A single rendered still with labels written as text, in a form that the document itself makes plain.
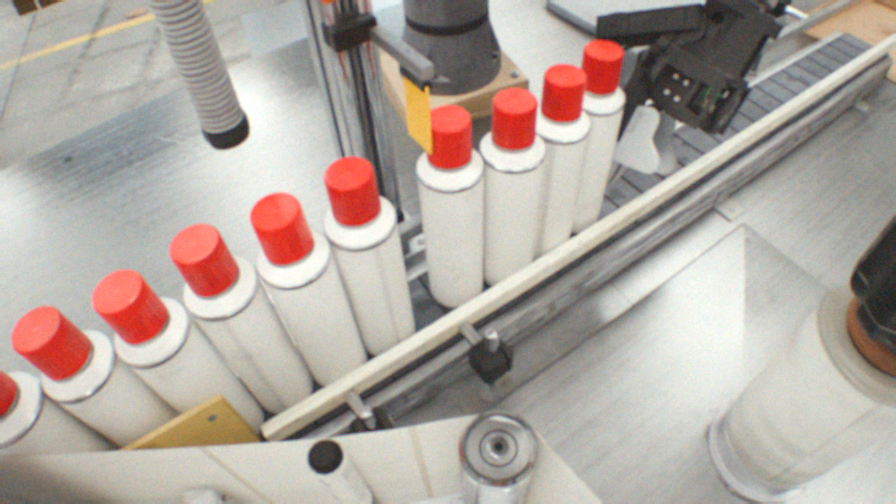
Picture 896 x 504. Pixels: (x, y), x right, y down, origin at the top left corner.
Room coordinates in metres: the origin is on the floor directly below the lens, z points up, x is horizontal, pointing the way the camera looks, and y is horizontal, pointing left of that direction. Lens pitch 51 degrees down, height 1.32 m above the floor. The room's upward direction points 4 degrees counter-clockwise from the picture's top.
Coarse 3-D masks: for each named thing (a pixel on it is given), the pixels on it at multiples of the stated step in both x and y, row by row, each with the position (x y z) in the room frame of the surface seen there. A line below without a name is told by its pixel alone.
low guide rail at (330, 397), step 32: (864, 64) 0.64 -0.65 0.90; (800, 96) 0.55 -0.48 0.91; (768, 128) 0.50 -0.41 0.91; (704, 160) 0.43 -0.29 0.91; (672, 192) 0.39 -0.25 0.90; (608, 224) 0.35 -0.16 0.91; (544, 256) 0.31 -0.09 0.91; (576, 256) 0.32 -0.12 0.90; (512, 288) 0.28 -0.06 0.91; (448, 320) 0.25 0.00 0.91; (384, 352) 0.22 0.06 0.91; (416, 352) 0.22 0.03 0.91; (352, 384) 0.19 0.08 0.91; (288, 416) 0.17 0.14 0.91; (320, 416) 0.17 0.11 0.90
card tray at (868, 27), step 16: (832, 0) 0.92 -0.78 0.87; (864, 0) 1.00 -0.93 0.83; (880, 0) 0.99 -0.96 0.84; (848, 16) 0.93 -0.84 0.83; (864, 16) 0.93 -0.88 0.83; (880, 16) 0.93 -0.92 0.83; (816, 32) 0.86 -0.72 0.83; (832, 32) 0.86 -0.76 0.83; (848, 32) 0.86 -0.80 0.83; (864, 32) 0.87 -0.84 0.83; (880, 32) 0.87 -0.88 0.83
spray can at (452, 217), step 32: (448, 128) 0.29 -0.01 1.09; (448, 160) 0.29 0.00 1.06; (480, 160) 0.31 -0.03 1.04; (448, 192) 0.28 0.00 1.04; (480, 192) 0.29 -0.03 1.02; (448, 224) 0.28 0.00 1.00; (480, 224) 0.29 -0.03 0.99; (448, 256) 0.28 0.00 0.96; (480, 256) 0.29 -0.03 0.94; (448, 288) 0.28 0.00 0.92; (480, 288) 0.29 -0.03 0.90
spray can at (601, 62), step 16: (592, 48) 0.39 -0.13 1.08; (608, 48) 0.39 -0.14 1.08; (592, 64) 0.38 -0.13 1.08; (608, 64) 0.37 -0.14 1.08; (592, 80) 0.37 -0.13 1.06; (608, 80) 0.37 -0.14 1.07; (592, 96) 0.37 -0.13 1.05; (608, 96) 0.37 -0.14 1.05; (624, 96) 0.38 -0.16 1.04; (592, 112) 0.36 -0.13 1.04; (608, 112) 0.36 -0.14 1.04; (592, 128) 0.36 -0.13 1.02; (608, 128) 0.36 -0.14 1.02; (592, 144) 0.36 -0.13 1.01; (608, 144) 0.36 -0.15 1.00; (592, 160) 0.36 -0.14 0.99; (608, 160) 0.37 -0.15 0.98; (592, 176) 0.36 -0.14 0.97; (592, 192) 0.36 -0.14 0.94; (576, 208) 0.36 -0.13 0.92; (592, 208) 0.36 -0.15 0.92; (576, 224) 0.36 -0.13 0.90; (592, 224) 0.37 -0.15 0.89
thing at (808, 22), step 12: (840, 0) 0.73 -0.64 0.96; (852, 0) 0.74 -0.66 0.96; (816, 12) 0.69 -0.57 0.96; (828, 12) 0.69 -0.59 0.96; (792, 24) 0.65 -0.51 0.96; (804, 24) 0.66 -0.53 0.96; (816, 24) 0.68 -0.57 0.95; (780, 36) 0.62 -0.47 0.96; (792, 36) 0.64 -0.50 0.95; (768, 48) 0.61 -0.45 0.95; (420, 216) 0.33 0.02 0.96; (408, 228) 0.32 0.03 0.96; (420, 228) 0.32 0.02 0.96; (408, 240) 0.31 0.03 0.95
